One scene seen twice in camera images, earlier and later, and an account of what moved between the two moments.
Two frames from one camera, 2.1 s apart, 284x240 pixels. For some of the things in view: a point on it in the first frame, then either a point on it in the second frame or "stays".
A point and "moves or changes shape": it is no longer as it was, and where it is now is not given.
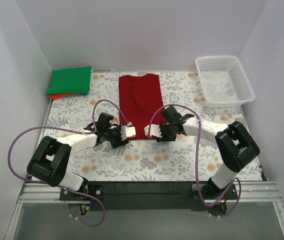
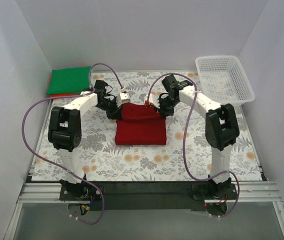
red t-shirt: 140,97 moves or changes shape
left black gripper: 118,133 to 114,113
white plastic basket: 223,82 stays
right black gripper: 163,131 to 164,109
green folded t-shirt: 71,80 stays
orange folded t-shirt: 52,96 stays
